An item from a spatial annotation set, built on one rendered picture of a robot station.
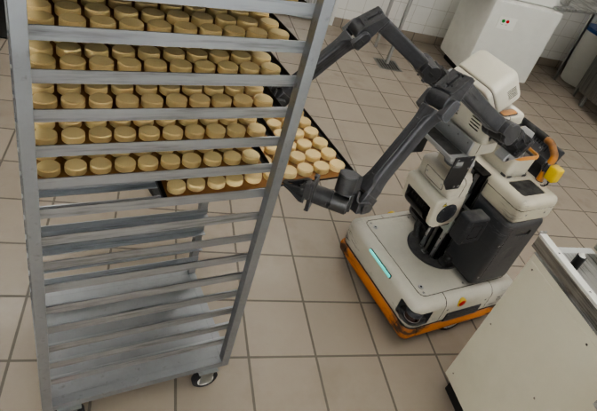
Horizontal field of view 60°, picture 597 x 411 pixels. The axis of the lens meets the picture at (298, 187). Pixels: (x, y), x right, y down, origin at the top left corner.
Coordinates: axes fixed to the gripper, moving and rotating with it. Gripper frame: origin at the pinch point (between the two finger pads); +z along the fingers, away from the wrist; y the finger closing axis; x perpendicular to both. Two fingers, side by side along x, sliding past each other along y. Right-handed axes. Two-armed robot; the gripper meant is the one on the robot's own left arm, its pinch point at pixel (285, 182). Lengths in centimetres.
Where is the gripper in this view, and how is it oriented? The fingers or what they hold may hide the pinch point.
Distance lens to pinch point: 151.7
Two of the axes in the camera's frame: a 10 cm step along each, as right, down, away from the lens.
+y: -1.9, 7.7, 6.1
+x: 3.2, -5.4, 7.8
